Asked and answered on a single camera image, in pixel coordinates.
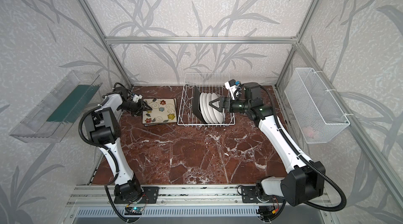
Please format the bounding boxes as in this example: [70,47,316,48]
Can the black square plate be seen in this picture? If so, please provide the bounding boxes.
[142,98,177,124]
[192,86,207,124]

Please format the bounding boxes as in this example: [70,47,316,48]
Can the square floral plate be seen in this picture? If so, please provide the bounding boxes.
[143,122,177,127]

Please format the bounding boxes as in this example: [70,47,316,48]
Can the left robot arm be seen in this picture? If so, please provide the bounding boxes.
[78,82,148,202]

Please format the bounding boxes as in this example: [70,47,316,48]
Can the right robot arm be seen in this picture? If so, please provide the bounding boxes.
[208,80,325,206]

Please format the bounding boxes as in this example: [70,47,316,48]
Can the white round plate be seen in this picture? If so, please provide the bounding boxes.
[204,93,216,124]
[199,93,211,124]
[206,93,218,124]
[212,93,224,123]

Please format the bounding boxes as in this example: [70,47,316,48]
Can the green mat in bin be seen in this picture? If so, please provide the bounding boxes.
[46,85,100,123]

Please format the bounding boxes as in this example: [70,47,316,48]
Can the pink object in basket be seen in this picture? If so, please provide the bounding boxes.
[302,126,317,139]

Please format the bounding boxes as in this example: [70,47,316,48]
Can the green led circuit board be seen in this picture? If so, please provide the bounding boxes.
[124,205,145,216]

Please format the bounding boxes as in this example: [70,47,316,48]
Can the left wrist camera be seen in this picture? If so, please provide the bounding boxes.
[132,94,143,103]

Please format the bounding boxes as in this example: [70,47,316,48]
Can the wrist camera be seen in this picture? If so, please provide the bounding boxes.
[132,94,143,103]
[225,79,241,100]

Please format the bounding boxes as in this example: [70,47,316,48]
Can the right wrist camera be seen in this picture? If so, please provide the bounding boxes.
[225,79,241,100]

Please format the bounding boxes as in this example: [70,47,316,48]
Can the white wire dish rack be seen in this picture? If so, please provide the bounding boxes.
[177,73,235,126]

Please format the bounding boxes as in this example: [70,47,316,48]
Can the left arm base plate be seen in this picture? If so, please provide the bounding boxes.
[113,186,160,204]

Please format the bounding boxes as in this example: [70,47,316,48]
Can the clear plastic wall bin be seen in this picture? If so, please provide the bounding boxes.
[9,70,102,143]

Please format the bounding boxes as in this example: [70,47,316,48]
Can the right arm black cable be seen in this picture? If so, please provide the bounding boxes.
[232,84,347,222]

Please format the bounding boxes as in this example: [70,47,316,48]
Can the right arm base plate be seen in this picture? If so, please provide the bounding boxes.
[237,185,284,204]

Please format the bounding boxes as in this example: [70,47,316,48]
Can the white mesh wall basket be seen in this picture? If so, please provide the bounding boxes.
[284,68,350,144]

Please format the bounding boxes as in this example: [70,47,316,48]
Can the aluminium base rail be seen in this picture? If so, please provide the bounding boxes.
[65,184,331,207]

